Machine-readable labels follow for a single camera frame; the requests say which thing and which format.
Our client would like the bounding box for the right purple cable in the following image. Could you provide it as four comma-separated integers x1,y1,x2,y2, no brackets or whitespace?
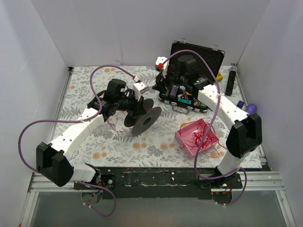
163,49,248,206

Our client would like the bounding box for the purple cylindrical toy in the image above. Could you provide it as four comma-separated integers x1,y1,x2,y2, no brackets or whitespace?
245,104,257,115

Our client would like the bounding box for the black remote control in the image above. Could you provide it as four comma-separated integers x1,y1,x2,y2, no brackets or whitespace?
225,65,237,96

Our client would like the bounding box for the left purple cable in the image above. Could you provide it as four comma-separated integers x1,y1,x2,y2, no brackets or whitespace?
18,65,140,217

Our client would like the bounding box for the pink open box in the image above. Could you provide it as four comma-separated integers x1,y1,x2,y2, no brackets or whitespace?
175,118,219,158

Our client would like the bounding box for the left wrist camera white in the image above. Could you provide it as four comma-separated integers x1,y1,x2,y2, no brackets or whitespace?
132,82,149,100

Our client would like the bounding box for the black filament spool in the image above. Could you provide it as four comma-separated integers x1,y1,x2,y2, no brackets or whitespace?
124,98,162,136

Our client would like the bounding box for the yellow green toy block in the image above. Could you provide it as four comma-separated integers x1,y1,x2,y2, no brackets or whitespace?
216,72,223,82

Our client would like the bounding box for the colourful toy block stack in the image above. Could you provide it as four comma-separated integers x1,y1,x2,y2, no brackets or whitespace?
236,101,245,109

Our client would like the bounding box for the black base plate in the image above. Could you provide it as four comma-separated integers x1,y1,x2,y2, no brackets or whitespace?
73,166,243,199

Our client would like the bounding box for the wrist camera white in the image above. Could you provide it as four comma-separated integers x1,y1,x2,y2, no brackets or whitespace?
155,57,169,75
132,82,149,100

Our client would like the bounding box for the teal object in case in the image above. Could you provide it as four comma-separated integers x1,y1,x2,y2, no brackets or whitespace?
178,97,191,105

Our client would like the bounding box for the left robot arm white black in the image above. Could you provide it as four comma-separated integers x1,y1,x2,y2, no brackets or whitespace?
36,79,149,189

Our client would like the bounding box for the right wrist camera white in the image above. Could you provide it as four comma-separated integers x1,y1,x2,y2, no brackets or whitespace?
155,57,169,75

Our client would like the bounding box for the purple cable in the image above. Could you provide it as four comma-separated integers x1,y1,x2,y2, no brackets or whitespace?
163,49,248,206
18,65,140,217

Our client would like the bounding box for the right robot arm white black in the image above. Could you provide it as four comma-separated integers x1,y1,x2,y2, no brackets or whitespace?
188,50,262,188

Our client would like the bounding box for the floral table mat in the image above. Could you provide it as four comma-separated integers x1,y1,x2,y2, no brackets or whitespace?
45,65,263,169

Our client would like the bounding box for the black poker chip case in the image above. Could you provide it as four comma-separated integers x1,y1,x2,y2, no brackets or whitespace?
158,41,225,113

